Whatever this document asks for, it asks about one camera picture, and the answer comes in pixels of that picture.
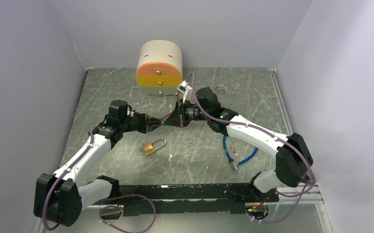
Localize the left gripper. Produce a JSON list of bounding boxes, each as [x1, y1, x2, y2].
[[120, 112, 165, 134]]

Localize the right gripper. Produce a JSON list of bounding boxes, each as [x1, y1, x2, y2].
[[164, 99, 210, 128]]

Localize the red cable lock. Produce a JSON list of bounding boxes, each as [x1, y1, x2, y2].
[[160, 93, 179, 120]]

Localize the brass padlock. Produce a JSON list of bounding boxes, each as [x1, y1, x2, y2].
[[142, 138, 167, 156]]

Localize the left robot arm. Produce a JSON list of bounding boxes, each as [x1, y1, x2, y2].
[[34, 100, 164, 231]]

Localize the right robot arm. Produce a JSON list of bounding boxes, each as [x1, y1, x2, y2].
[[164, 87, 313, 201]]

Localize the beige drawer cabinet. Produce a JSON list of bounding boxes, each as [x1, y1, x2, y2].
[[136, 40, 183, 96]]

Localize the blue lock keys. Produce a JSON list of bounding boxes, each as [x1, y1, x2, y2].
[[230, 146, 238, 156]]

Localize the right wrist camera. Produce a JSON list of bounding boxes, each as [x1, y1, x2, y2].
[[177, 81, 193, 102]]

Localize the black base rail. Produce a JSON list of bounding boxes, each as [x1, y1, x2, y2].
[[116, 183, 272, 216]]

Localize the blue cable lock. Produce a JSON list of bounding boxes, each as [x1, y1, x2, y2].
[[221, 136, 259, 172]]

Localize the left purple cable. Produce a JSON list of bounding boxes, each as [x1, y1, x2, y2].
[[41, 130, 95, 231]]

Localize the purple cable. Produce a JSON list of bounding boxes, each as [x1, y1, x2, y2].
[[185, 71, 316, 198], [41, 130, 95, 231]]

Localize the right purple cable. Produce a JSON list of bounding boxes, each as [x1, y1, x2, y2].
[[185, 71, 316, 198]]

